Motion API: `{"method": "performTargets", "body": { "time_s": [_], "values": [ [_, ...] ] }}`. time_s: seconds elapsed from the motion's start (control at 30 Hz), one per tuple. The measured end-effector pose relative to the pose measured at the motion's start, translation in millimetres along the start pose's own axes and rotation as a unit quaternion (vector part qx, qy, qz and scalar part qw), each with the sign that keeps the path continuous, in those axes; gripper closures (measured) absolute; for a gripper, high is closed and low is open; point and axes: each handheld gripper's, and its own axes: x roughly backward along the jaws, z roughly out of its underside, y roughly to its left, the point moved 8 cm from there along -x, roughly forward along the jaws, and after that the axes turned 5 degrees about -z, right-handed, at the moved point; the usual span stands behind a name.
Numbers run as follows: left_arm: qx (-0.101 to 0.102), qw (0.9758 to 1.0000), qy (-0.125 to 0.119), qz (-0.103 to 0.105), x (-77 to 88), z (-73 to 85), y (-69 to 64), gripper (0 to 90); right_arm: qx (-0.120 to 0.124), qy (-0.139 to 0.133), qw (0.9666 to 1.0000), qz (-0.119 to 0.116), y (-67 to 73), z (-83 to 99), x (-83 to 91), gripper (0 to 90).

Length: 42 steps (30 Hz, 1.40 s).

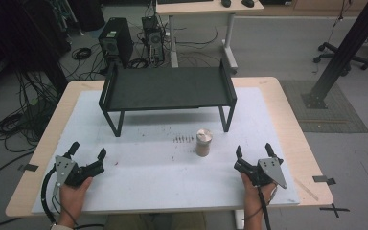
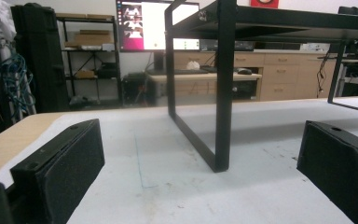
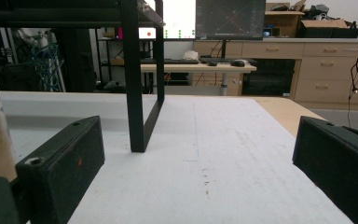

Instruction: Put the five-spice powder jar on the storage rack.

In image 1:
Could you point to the light wooden table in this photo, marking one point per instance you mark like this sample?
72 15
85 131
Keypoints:
303 134

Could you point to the black keyboard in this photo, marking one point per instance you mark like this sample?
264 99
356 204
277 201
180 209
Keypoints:
185 1

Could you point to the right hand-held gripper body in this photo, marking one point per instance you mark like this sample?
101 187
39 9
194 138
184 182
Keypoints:
262 172

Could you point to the person's olive pants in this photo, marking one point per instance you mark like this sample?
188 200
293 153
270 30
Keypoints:
131 222

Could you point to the person's left hand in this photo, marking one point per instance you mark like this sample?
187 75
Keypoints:
73 199

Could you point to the white table mat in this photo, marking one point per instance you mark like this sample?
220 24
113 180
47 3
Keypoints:
159 182

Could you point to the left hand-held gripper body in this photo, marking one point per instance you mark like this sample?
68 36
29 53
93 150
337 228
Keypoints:
76 172

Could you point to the small open computer tower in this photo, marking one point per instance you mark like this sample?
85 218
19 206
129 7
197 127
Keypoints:
153 40

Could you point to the large black computer tower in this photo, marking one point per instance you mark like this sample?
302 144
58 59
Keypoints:
116 40

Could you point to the black tape strip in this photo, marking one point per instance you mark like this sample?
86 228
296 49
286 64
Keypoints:
323 179
29 167

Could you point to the black tape cross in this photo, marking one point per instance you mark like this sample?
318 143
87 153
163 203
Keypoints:
334 210

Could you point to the person's right hand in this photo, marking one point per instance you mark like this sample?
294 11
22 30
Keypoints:
254 198

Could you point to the white background desk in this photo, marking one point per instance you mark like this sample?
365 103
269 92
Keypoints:
201 9

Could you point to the black metal post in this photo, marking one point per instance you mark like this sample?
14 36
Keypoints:
348 48

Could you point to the black metal shelf rack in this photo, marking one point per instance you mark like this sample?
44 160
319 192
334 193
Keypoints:
167 87

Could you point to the black office chair base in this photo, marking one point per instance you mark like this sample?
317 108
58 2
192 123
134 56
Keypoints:
341 56

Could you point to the black computer mouse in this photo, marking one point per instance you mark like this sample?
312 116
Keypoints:
225 3
248 3

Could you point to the grey floor mat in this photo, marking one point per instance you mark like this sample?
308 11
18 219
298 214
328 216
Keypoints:
332 118

